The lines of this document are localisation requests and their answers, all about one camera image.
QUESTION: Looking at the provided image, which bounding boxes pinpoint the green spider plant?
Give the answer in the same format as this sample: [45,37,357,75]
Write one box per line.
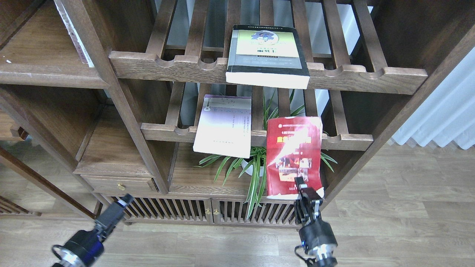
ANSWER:
[195,89,337,220]

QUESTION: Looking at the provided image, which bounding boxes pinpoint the dark wooden bookshelf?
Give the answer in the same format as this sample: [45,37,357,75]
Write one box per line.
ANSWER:
[1,0,474,227]

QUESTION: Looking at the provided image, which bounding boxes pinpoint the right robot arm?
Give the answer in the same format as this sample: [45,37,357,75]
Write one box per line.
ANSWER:
[295,177,338,267]

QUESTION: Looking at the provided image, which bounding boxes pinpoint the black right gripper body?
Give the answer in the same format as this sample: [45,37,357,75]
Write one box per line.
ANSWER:
[295,197,338,260]

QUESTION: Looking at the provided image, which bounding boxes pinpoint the white curtain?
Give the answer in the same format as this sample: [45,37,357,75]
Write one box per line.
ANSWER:
[392,49,475,150]

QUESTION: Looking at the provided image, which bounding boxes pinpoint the pale purple white book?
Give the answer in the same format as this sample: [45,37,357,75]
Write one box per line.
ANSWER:
[193,95,252,158]

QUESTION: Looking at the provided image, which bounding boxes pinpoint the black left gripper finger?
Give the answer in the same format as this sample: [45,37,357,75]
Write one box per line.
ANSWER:
[95,193,134,238]

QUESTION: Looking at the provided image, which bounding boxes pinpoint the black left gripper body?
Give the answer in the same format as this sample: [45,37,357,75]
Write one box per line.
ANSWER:
[51,224,112,267]

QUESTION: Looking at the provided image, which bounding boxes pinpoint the red cover book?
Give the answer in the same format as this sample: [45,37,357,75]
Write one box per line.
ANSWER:
[266,116,324,200]

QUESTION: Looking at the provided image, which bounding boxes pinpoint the white plant pot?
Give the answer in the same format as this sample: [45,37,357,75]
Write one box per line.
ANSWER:
[241,159,266,177]

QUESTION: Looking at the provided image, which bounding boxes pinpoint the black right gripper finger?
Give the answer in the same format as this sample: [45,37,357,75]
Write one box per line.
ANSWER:
[295,177,323,201]

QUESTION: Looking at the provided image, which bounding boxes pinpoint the green black cover book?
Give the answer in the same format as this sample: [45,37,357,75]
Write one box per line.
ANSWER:
[226,25,310,89]

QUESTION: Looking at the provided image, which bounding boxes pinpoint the white book spine upright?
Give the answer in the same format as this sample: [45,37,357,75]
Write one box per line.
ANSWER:
[54,0,95,68]

